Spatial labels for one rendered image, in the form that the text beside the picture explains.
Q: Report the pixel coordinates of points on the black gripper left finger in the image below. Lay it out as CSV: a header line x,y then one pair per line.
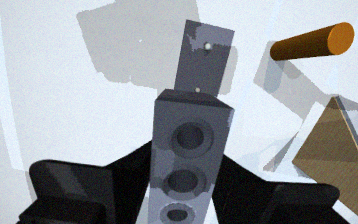
x,y
120,186

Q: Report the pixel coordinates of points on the brown cylinder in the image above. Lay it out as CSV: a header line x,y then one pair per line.
x,y
331,40

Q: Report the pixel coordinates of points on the grey plate with holes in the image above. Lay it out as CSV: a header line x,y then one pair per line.
x,y
190,131

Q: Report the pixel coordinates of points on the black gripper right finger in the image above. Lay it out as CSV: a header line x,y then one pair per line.
x,y
241,197

